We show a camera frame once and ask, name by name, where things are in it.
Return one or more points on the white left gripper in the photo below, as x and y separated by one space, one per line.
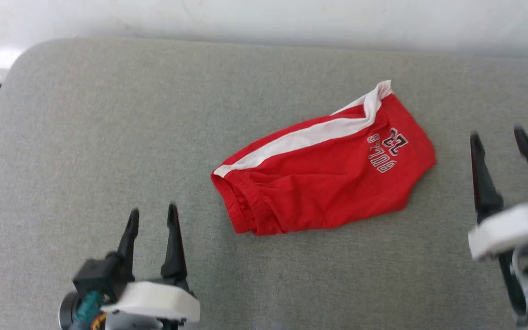
154 300

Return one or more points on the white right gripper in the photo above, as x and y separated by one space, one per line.
511 229

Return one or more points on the red basketball shorts white stripe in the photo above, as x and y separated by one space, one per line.
328 183

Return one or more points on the grey fabric sofa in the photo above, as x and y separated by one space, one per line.
108 137

